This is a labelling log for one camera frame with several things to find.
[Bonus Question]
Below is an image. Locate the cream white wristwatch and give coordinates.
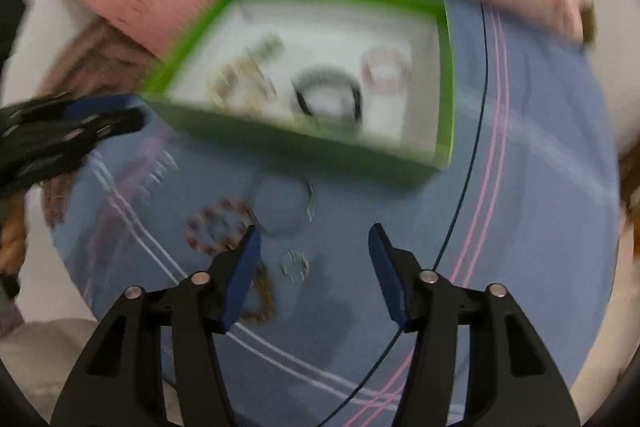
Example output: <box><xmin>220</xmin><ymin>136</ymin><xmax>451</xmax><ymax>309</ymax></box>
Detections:
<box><xmin>207</xmin><ymin>34</ymin><xmax>285</xmax><ymax>115</ymax></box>

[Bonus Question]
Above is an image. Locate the black wristwatch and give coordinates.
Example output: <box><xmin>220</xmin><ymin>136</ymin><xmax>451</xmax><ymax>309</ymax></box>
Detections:
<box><xmin>292</xmin><ymin>66</ymin><xmax>363</xmax><ymax>126</ymax></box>

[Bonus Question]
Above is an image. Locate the brown knitted blanket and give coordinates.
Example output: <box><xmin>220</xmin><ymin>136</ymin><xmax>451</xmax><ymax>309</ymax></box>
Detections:
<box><xmin>38</xmin><ymin>20</ymin><xmax>158</xmax><ymax>98</ymax></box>

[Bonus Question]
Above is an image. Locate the blue striped bed sheet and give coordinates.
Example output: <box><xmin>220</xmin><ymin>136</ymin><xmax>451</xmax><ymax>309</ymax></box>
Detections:
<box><xmin>52</xmin><ymin>0</ymin><xmax>620</xmax><ymax>426</ymax></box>

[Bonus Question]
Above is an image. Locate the green white cardboard box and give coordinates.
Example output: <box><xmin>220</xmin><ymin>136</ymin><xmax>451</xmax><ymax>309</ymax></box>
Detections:
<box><xmin>141</xmin><ymin>0</ymin><xmax>456</xmax><ymax>186</ymax></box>

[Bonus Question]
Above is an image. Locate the red brown bead bracelet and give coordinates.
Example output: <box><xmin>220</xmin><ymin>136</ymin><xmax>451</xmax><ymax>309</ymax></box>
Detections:
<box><xmin>184</xmin><ymin>198</ymin><xmax>260</xmax><ymax>256</ymax></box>

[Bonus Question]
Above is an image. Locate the silver rhinestone ring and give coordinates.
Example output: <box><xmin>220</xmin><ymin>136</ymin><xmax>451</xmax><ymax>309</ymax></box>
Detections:
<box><xmin>278</xmin><ymin>249</ymin><xmax>312</xmax><ymax>283</ymax></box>

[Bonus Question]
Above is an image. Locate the pink bead bracelet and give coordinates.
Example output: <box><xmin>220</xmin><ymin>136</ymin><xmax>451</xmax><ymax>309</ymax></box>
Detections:
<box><xmin>360</xmin><ymin>46</ymin><xmax>412</xmax><ymax>94</ymax></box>

